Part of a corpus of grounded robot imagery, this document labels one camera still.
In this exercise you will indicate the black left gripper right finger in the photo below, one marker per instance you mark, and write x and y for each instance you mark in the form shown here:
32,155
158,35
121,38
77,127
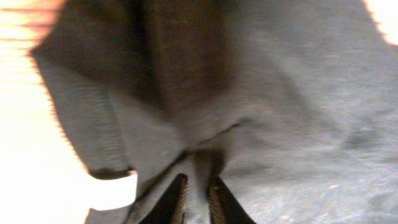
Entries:
223,206

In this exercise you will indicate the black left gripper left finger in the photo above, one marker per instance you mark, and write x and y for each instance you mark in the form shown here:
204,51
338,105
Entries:
171,208

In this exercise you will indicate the black t-shirt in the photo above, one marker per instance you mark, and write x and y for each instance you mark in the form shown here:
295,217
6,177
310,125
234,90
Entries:
293,104

